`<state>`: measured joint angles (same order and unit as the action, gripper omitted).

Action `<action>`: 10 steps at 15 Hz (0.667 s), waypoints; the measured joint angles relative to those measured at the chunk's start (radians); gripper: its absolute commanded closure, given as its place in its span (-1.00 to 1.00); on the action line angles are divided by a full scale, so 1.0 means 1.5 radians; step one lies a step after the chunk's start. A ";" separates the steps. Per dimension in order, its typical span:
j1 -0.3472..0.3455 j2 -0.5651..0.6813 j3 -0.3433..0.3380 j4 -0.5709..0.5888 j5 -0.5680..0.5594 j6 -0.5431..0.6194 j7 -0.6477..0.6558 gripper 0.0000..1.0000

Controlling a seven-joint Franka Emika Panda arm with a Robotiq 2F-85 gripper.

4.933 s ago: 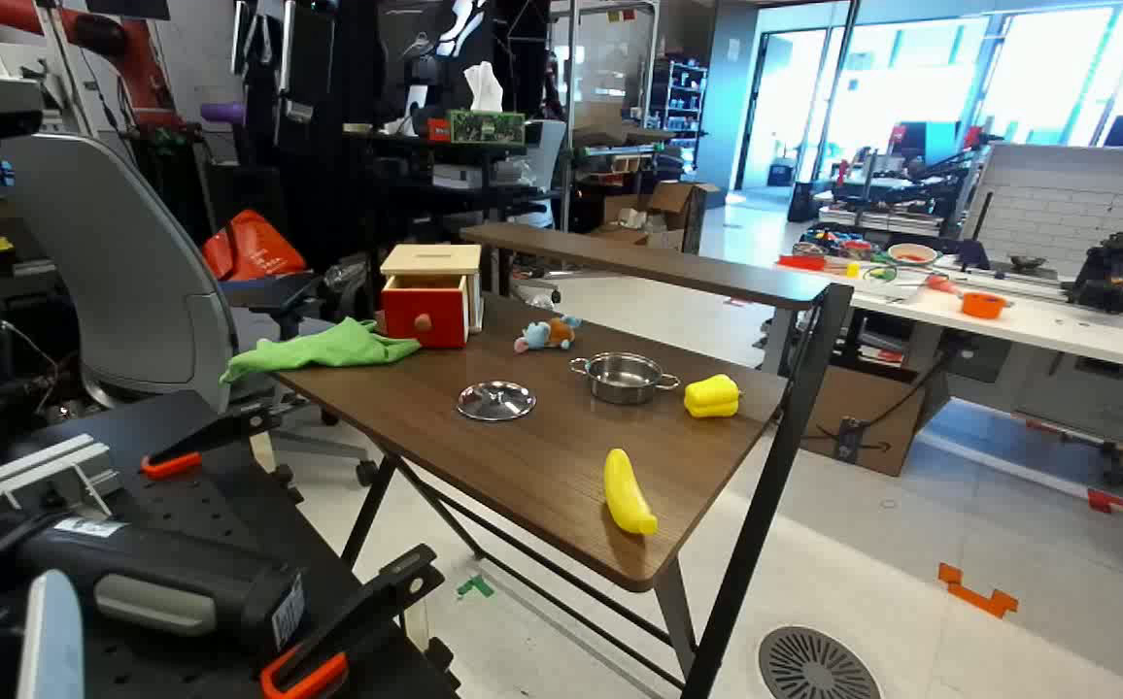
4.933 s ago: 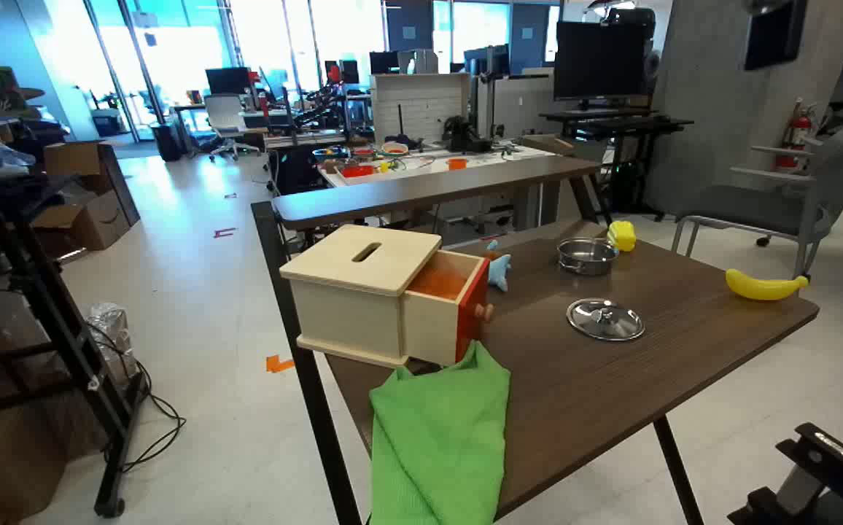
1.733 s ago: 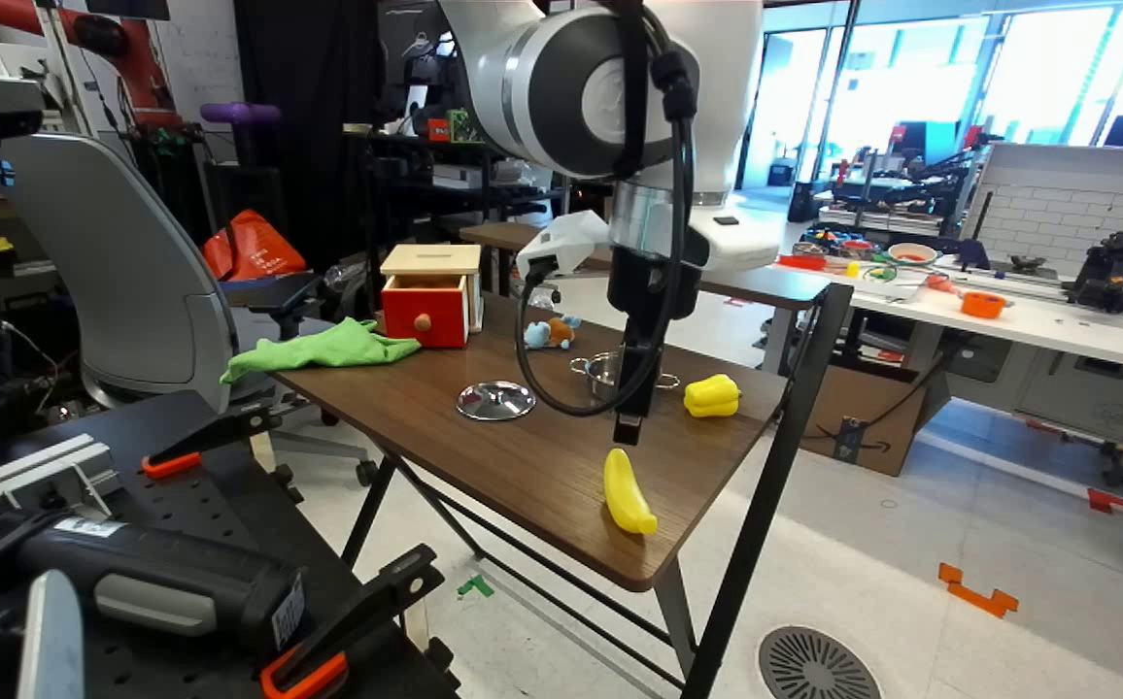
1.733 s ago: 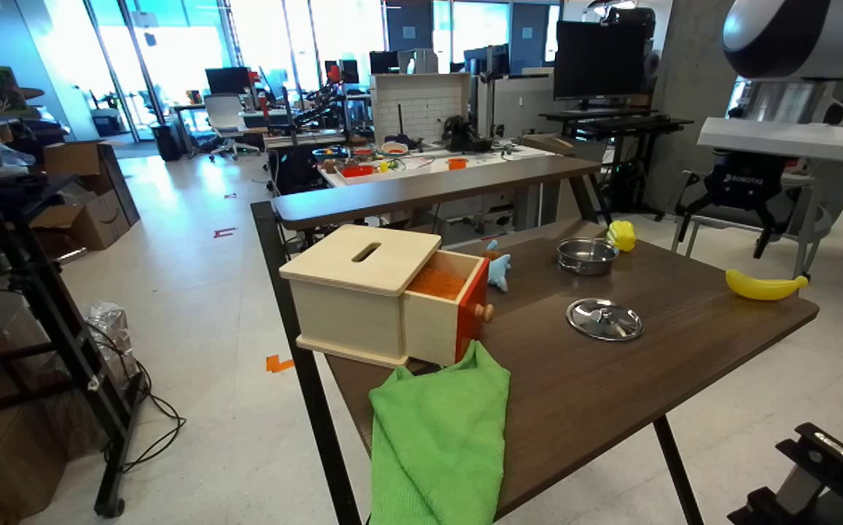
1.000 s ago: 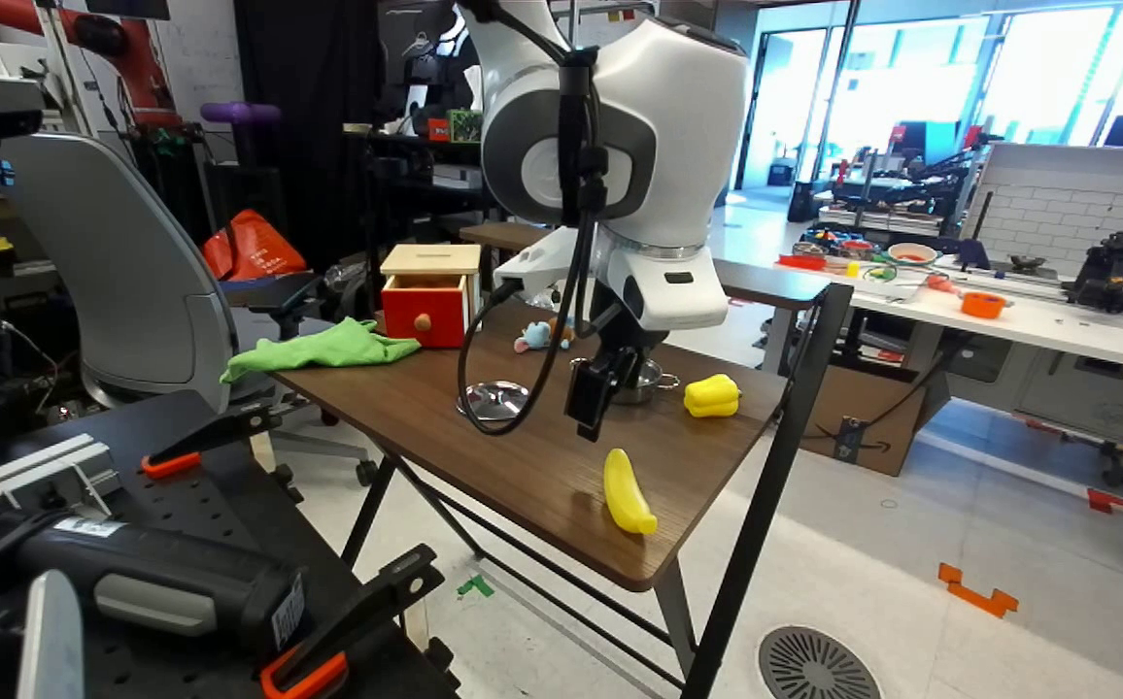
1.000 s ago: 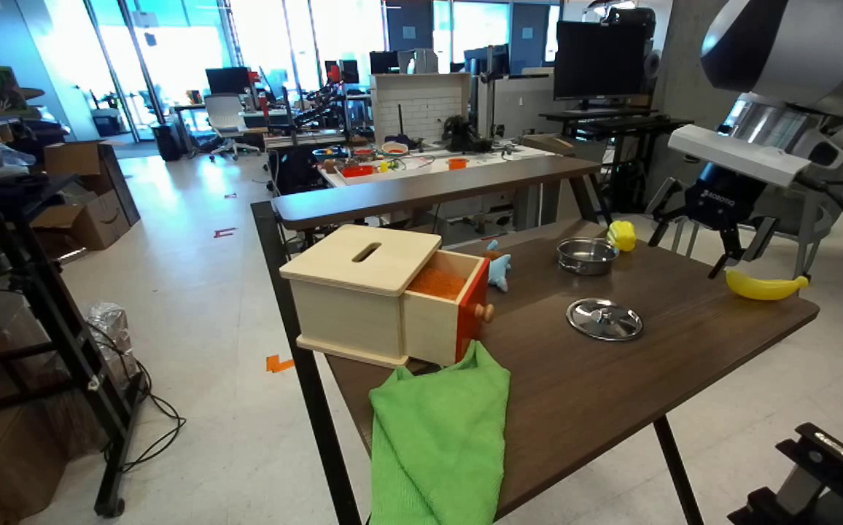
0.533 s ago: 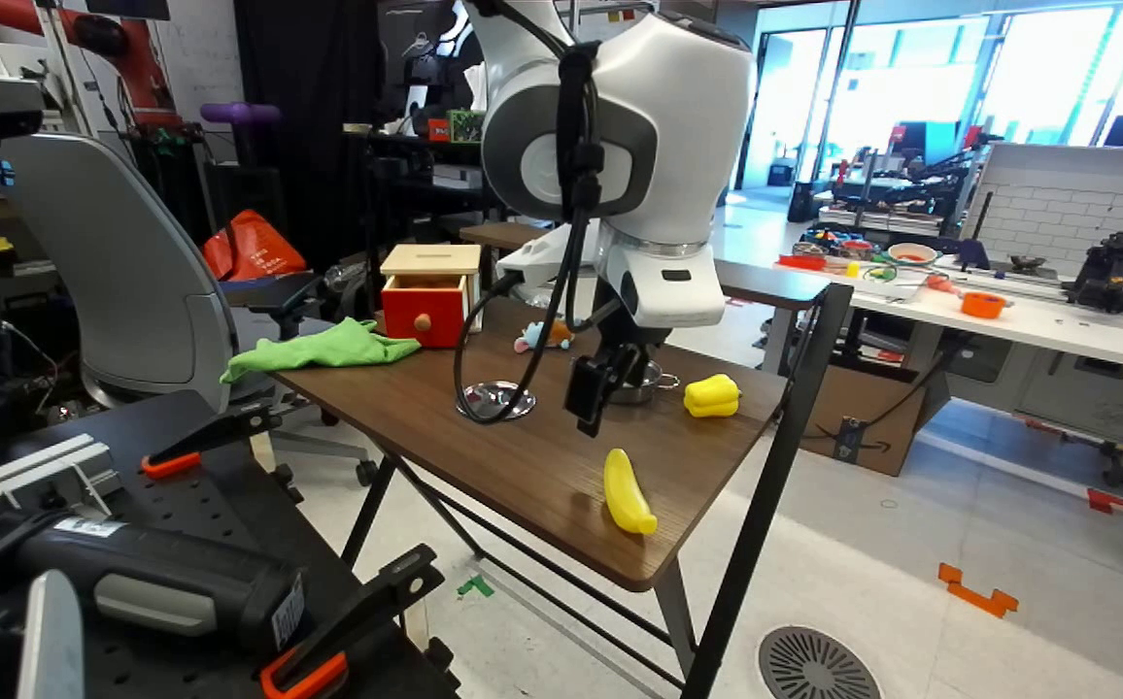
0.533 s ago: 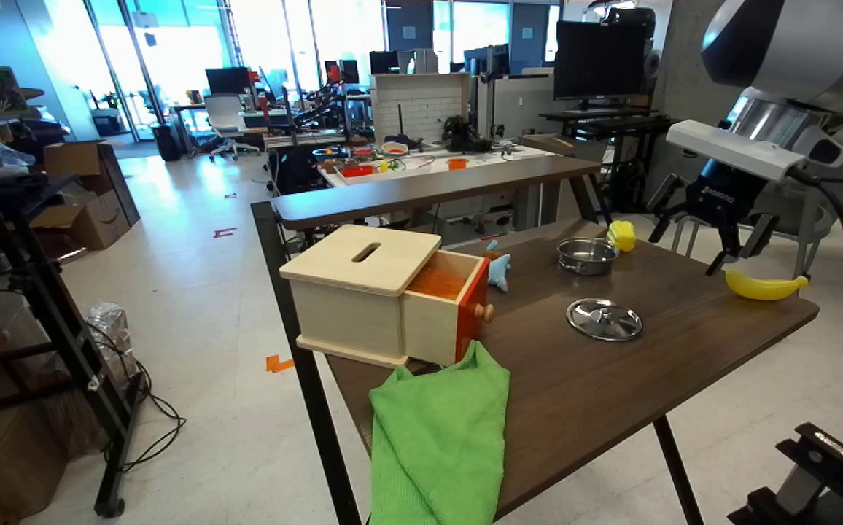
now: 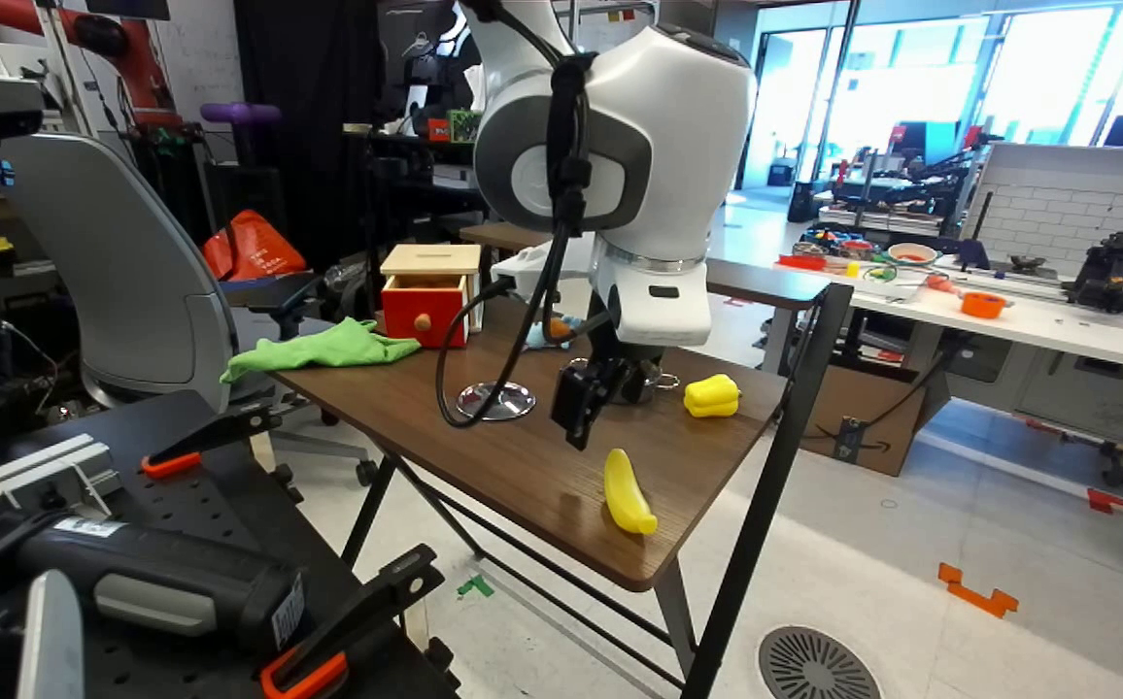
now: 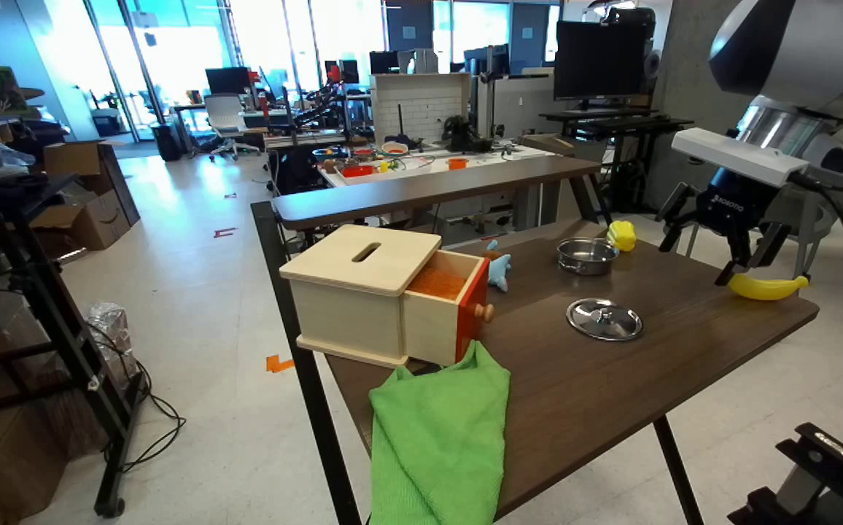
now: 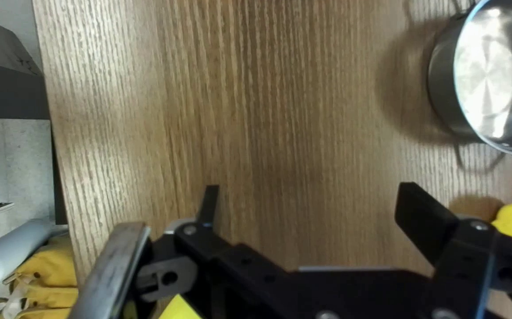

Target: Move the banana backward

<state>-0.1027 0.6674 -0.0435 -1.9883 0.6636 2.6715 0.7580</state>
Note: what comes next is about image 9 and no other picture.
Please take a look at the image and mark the round floor drain grate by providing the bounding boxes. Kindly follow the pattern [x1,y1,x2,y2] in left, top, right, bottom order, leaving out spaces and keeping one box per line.
[753,623,884,699]

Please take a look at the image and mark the dark brown desk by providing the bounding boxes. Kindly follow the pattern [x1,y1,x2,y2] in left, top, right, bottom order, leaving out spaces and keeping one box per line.
[707,253,848,311]

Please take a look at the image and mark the aluminium extrusion bar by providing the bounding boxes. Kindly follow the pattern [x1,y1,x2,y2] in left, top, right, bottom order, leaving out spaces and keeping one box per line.
[0,430,115,508]

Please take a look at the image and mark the white brick pattern panel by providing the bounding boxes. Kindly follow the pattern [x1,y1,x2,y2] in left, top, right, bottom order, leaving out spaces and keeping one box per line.
[970,140,1123,285]

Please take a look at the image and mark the silver metal plate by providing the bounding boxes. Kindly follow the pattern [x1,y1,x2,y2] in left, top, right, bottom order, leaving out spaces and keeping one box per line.
[449,378,541,426]

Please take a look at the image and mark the white tube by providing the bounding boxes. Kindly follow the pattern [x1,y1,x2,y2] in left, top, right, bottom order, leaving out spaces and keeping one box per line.
[10,569,90,699]

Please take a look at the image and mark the cardboard box under workbench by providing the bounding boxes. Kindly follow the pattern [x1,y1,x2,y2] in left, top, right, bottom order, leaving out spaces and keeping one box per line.
[799,360,963,483]

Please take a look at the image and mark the black handheld device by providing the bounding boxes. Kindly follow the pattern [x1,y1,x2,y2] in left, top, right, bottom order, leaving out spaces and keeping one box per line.
[10,516,312,651]

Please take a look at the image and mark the yellow banana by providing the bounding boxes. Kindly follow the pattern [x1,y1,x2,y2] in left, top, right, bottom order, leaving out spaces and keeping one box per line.
[598,448,661,541]

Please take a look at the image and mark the red wooden drawer box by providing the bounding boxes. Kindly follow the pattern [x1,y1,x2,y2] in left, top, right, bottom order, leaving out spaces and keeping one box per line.
[378,242,484,355]

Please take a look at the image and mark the white workbench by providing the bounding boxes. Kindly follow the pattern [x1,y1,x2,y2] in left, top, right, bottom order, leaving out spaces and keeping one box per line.
[775,246,1123,491]

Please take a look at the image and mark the black machine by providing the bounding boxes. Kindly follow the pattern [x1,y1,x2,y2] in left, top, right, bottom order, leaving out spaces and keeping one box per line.
[1065,231,1123,320]

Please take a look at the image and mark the orange bag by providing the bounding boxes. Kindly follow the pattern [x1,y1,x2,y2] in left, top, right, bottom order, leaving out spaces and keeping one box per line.
[198,205,312,286]

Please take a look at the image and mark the orange bowl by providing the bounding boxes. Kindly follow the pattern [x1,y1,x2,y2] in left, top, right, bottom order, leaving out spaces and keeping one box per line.
[957,286,1014,323]

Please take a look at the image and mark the black metal table frame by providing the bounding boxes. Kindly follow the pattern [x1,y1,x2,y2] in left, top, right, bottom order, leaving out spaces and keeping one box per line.
[338,279,860,699]

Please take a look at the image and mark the purple cylinder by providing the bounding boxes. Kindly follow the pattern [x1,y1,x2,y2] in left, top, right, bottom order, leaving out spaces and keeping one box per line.
[198,99,284,134]

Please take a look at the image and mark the green cloth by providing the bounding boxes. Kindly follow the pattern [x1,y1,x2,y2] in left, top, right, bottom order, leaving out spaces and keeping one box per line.
[218,315,424,389]

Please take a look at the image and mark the grey office chair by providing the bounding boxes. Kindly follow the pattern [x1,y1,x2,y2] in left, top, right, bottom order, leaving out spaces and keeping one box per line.
[0,134,284,418]

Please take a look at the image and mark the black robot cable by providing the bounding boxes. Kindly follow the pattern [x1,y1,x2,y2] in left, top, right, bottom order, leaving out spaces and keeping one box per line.
[433,0,602,430]

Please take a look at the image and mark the black clamp with orange handle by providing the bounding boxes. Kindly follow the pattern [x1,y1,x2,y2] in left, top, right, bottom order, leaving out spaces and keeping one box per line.
[257,541,445,699]
[137,399,278,485]

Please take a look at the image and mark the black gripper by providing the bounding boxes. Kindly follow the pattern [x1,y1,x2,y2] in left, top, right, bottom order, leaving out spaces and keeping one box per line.
[546,320,655,453]

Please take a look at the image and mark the orange floor bracket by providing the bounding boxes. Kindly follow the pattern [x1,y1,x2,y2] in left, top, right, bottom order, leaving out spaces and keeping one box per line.
[936,560,1021,623]

